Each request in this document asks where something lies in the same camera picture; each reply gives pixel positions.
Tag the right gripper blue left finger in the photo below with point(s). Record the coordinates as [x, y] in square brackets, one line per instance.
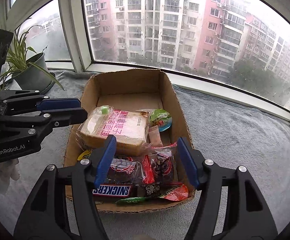
[44, 214]

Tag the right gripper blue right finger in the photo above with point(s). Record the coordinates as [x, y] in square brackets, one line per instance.
[247, 213]

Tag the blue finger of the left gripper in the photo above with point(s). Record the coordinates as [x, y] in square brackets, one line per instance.
[52, 103]
[57, 119]

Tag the small light green candy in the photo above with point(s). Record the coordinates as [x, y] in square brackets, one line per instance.
[104, 110]

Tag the Snickers bar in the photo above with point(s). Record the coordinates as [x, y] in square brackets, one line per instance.
[115, 190]

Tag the black patterned candy packet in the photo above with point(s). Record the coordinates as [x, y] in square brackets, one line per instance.
[149, 190]

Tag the dark date snack packet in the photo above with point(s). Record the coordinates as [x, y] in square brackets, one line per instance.
[163, 164]

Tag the packaged bread loaf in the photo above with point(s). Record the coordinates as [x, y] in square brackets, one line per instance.
[130, 128]

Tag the green candy packet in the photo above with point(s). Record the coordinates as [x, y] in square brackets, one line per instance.
[131, 200]

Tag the red date snack packet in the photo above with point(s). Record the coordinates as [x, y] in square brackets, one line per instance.
[125, 170]

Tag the yellow green jelly cup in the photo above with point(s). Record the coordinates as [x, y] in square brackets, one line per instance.
[160, 118]

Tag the yellow candy packet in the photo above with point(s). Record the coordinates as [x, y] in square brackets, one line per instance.
[84, 155]

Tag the pink candy packet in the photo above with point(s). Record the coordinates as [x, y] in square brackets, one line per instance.
[154, 136]

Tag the left white gloved hand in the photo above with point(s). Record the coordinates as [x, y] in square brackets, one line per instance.
[8, 171]

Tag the green pot saucer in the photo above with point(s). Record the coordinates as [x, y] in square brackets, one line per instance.
[45, 84]

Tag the green plant pot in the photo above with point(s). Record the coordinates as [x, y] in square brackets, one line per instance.
[28, 79]

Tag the spider plant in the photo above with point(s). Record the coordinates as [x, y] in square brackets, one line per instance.
[17, 55]

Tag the grey towel mat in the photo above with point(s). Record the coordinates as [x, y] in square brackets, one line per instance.
[229, 134]

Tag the brown cardboard box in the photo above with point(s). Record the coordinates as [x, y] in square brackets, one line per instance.
[133, 90]

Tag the white window frame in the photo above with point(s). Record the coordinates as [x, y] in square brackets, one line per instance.
[236, 49]

